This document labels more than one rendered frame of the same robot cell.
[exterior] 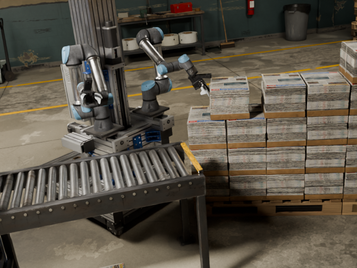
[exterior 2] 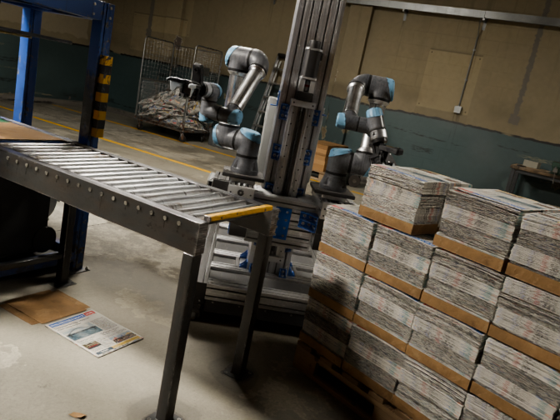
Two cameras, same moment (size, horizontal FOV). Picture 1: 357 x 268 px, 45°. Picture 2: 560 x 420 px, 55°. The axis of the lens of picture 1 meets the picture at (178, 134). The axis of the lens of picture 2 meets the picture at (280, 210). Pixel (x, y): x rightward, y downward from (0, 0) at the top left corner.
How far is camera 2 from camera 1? 189 cm
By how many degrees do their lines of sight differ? 39
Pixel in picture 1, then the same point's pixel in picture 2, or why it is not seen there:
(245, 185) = (370, 354)
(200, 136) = (337, 234)
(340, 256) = not seen: outside the picture
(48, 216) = (33, 176)
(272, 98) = (455, 212)
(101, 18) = (310, 36)
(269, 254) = not seen: outside the picture
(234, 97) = (400, 187)
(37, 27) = (417, 144)
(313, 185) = not seen: outside the picture
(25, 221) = (15, 170)
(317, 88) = (541, 222)
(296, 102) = (493, 236)
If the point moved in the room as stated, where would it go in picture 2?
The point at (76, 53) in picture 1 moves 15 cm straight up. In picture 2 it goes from (240, 55) to (245, 25)
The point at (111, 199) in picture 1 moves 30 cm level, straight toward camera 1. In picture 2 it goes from (89, 191) to (17, 196)
